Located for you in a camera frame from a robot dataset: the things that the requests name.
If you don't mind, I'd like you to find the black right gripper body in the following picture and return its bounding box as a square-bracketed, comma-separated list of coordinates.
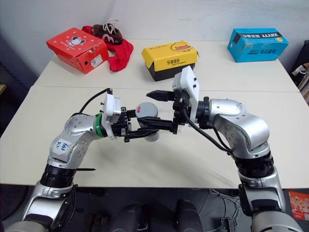
[171, 91, 192, 135]

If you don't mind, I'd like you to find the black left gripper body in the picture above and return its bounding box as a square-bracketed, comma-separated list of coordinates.
[111, 106, 133, 143]

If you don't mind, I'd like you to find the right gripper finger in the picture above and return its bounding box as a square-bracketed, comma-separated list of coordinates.
[146, 89, 175, 102]
[138, 116, 176, 133]

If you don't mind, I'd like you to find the grey jar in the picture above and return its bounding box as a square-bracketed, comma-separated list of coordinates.
[138, 116, 160, 142]

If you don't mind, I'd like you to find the grey jar lid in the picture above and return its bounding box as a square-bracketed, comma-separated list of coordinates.
[134, 101, 159, 119]

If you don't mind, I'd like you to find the yellow duck print box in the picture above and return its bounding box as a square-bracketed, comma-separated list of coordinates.
[141, 40, 199, 82]

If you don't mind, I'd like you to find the red shoe box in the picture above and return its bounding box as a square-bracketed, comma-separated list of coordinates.
[45, 27, 109, 74]

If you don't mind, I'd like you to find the blue cardboard box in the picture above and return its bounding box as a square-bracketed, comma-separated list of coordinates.
[226, 28, 290, 63]

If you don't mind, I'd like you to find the red cloth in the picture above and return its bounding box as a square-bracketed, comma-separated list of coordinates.
[81, 25, 134, 72]

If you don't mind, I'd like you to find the brown plush shoe toy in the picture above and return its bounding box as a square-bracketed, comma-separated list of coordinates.
[93, 18, 124, 45]

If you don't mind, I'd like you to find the orange printed package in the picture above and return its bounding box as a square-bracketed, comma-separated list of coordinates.
[288, 190, 309, 221]

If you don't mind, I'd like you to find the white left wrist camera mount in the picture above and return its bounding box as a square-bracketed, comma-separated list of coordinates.
[100, 93, 124, 140]

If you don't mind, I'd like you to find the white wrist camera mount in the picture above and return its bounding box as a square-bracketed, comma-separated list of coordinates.
[100, 93, 124, 140]
[171, 65, 200, 121]

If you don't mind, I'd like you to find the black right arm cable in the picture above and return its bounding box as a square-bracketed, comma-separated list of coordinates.
[182, 106, 234, 155]

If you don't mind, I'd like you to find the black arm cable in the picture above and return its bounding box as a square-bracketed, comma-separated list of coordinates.
[78, 88, 114, 115]
[182, 106, 234, 155]

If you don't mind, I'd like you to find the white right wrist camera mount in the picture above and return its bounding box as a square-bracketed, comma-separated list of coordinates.
[171, 65, 200, 121]

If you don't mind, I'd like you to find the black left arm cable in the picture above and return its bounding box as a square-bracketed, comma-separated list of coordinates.
[78, 88, 114, 115]

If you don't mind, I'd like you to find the thin white cable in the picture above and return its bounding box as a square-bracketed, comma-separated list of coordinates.
[209, 188, 242, 218]

